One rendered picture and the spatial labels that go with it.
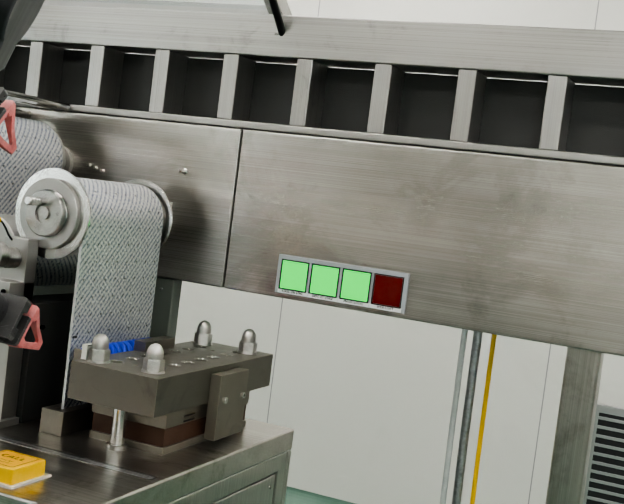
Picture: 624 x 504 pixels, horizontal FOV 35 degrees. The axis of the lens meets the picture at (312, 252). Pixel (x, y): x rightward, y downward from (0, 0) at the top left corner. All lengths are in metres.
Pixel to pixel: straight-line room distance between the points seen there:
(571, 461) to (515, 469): 2.29
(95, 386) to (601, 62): 0.95
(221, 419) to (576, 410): 0.63
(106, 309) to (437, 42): 0.73
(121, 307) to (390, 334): 2.56
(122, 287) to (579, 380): 0.82
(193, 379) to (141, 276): 0.27
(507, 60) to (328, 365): 2.77
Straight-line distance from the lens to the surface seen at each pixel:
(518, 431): 4.11
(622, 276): 1.64
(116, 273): 1.72
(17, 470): 1.40
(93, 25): 2.07
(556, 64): 1.69
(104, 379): 1.56
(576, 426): 1.84
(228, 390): 1.68
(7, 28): 0.83
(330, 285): 1.76
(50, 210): 1.64
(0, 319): 1.48
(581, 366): 1.82
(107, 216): 1.68
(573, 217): 1.65
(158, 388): 1.52
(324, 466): 4.39
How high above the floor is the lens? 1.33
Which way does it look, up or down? 3 degrees down
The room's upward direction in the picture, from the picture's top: 7 degrees clockwise
